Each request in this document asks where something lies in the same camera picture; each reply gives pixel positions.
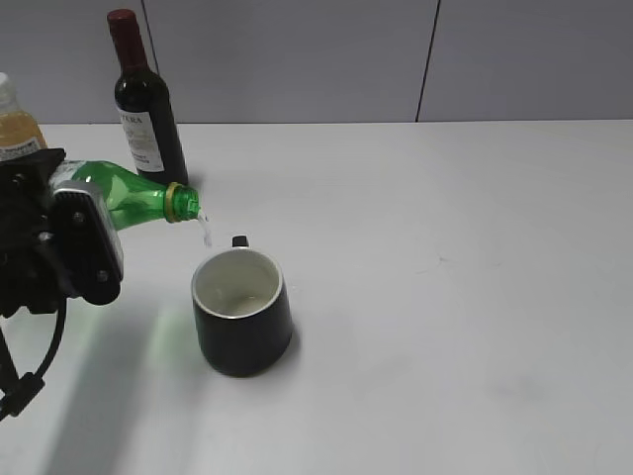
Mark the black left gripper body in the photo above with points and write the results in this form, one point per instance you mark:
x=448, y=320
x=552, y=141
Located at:
x=33, y=274

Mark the green sprite bottle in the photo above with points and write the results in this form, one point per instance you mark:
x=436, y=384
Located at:
x=131, y=199

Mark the black mug white inside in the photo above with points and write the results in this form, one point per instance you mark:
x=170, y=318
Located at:
x=241, y=309

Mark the orange juice bottle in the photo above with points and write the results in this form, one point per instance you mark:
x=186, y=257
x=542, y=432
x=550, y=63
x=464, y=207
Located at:
x=20, y=132

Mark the dark red wine bottle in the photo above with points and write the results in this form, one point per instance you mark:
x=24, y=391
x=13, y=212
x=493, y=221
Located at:
x=143, y=103

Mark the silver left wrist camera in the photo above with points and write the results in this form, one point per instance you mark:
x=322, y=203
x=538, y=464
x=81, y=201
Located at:
x=87, y=242

